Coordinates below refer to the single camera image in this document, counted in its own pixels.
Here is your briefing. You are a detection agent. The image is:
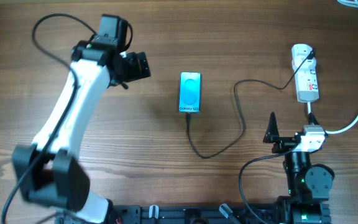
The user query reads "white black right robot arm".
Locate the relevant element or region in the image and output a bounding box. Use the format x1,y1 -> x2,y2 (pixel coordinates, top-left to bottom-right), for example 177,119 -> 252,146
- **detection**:
263,113 -> 335,224

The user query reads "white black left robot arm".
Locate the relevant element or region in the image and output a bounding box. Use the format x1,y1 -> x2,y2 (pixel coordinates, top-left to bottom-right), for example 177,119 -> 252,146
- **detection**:
12,14 -> 150,223

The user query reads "black USB charger cable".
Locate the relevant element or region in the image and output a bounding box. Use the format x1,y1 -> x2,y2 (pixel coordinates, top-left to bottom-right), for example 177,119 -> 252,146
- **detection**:
185,48 -> 317,159

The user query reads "white power strip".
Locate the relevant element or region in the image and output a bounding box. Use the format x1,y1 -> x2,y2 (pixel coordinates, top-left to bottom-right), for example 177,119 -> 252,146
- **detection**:
291,44 -> 319,103

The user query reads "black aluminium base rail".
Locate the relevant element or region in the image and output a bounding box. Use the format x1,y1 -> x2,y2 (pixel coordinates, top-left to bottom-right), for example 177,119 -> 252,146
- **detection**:
110,203 -> 332,224

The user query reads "teal Galaxy smartphone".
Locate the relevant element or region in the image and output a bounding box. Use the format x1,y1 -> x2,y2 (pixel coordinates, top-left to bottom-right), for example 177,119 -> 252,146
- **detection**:
178,72 -> 201,113

